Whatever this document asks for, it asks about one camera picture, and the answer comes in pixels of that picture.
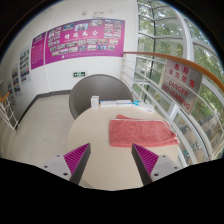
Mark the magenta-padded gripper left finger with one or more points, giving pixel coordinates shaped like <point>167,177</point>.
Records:
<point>77,159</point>

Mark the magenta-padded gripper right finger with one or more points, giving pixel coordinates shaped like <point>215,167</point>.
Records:
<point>146,160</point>

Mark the salmon pink towel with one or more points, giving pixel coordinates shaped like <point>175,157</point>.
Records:
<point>140,132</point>

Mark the long white cyan box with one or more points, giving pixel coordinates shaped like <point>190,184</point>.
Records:
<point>144,107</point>

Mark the small upright white box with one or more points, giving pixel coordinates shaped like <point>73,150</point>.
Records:
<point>95,102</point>

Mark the flat white blue box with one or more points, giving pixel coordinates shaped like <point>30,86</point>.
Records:
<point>108,103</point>
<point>124,102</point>

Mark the grey tub chair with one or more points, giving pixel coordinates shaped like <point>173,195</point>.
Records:
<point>96,87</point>

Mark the white stair railing orange handrail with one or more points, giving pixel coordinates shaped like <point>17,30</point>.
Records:
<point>8,113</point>

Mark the red lettered danger sign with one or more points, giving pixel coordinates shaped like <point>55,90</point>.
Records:
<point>181,85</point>

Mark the green exit sign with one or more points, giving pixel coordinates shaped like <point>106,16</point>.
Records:
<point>79,74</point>

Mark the white railing with orange handrail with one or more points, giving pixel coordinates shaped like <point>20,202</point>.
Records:
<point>173,58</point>

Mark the narrow magenta text poster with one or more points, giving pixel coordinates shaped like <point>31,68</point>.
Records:
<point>38,50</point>

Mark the large magenta photo poster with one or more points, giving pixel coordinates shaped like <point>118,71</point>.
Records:
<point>83,41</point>

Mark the wall photo panel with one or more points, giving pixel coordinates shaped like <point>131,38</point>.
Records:
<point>25,64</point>
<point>16,80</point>

